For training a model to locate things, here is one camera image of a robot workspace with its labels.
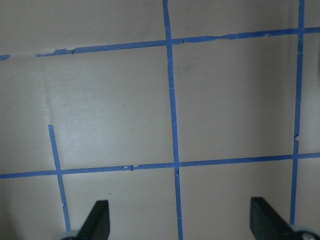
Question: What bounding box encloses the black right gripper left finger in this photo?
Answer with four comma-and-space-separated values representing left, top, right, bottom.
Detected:
77, 200, 111, 240

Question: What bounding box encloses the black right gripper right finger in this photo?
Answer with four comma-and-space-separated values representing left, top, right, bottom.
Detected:
250, 197, 300, 240

